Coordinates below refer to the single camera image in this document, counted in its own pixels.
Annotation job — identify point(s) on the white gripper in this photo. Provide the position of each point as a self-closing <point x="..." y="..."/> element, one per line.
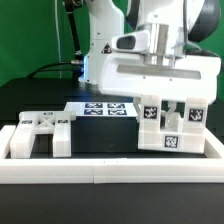
<point x="192" y="76"/>

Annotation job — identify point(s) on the white chair seat block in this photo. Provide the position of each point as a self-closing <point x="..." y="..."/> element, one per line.
<point x="171" y="138"/>

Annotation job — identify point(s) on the white chair back frame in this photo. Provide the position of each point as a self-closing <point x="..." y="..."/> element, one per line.
<point x="33" y="123"/>

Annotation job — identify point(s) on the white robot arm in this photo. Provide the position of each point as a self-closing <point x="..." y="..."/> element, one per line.
<point x="152" y="51"/>

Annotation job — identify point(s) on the white marker sheet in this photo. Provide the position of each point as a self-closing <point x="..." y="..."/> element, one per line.
<point x="101" y="109"/>

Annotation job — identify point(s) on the white U-shaped border fence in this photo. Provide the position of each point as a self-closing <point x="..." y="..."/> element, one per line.
<point x="98" y="171"/>

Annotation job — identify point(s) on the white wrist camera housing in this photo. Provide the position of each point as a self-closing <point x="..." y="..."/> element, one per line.
<point x="135" y="42"/>

